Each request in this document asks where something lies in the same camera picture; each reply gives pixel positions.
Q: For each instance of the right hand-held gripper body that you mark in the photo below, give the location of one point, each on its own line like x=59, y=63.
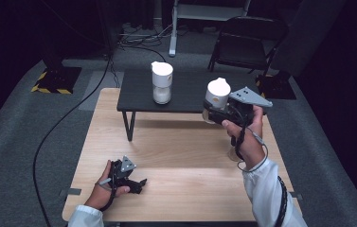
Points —
x=248, y=96

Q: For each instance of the grey left gripper plug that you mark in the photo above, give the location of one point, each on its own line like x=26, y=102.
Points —
x=104, y=181

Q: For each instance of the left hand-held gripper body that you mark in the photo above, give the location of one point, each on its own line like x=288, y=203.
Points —
x=127, y=164

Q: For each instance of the white-lid jar with white powder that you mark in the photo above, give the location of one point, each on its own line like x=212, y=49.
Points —
x=162, y=78

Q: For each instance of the person's left hand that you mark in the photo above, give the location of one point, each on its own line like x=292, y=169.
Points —
x=96, y=197

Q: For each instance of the black base with striped tape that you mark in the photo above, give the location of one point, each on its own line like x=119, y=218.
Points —
x=59, y=78
x=277, y=86

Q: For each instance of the person's right hand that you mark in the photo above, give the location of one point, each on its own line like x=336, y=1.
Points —
x=252, y=148

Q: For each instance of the black metal-leg shelf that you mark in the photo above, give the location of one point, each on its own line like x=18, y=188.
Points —
x=185, y=91

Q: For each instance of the black folding chair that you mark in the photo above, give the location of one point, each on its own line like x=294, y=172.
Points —
x=245, y=47

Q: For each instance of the grey tape strip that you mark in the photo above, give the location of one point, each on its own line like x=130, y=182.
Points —
x=72, y=191
x=296, y=195

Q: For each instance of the white-lid jar with beige contents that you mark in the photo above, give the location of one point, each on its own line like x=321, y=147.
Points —
x=217, y=91

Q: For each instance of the grey curtain panel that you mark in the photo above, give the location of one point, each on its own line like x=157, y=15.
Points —
x=305, y=34

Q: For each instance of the white metal stand frame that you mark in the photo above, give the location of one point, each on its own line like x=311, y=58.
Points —
x=173, y=38

